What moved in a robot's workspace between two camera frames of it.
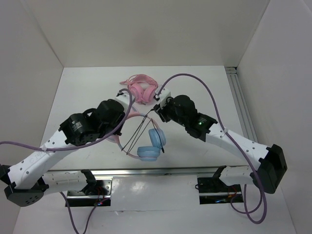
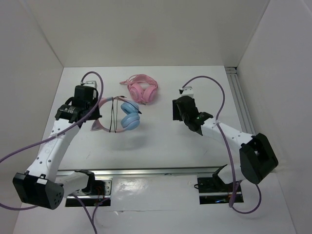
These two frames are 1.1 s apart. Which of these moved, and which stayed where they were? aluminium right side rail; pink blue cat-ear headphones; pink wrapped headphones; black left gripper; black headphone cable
Moved: pink blue cat-ear headphones; black headphone cable; black left gripper
Stayed: pink wrapped headphones; aluminium right side rail
